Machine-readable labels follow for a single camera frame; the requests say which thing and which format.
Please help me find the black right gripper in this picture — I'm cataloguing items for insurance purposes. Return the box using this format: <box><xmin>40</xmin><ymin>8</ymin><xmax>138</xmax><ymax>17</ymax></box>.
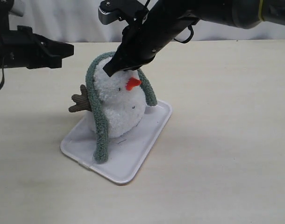
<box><xmin>103</xmin><ymin>13</ymin><xmax>187</xmax><ymax>77</ymax></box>

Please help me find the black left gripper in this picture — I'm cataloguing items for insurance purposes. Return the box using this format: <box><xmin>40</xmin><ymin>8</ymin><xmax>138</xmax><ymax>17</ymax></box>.
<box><xmin>0</xmin><ymin>26</ymin><xmax>74</xmax><ymax>69</ymax></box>

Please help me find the white plush snowman toy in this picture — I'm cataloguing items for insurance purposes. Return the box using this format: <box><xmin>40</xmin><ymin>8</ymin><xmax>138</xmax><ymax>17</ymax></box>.
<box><xmin>68</xmin><ymin>61</ymin><xmax>147</xmax><ymax>138</ymax></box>

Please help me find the green knitted scarf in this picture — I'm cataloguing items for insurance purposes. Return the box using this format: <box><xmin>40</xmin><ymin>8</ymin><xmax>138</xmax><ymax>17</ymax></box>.
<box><xmin>85</xmin><ymin>51</ymin><xmax>157</xmax><ymax>163</ymax></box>

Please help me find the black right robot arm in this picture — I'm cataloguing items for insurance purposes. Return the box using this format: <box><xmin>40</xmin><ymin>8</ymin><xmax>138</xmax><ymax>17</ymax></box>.
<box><xmin>99</xmin><ymin>0</ymin><xmax>285</xmax><ymax>76</ymax></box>

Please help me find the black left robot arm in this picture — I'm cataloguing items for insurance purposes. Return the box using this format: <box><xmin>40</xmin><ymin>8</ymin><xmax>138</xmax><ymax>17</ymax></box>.
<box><xmin>0</xmin><ymin>0</ymin><xmax>74</xmax><ymax>69</ymax></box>

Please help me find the white backdrop curtain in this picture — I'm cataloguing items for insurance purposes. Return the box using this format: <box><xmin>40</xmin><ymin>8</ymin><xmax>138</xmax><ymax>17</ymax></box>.
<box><xmin>9</xmin><ymin>0</ymin><xmax>285</xmax><ymax>42</ymax></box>

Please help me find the white plastic tray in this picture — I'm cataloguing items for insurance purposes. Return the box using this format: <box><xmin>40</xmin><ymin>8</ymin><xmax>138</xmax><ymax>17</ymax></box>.
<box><xmin>60</xmin><ymin>100</ymin><xmax>173</xmax><ymax>184</ymax></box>

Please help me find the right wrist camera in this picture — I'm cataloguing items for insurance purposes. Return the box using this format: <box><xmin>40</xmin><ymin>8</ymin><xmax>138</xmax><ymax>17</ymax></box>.
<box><xmin>98</xmin><ymin>0</ymin><xmax>144</xmax><ymax>25</ymax></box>

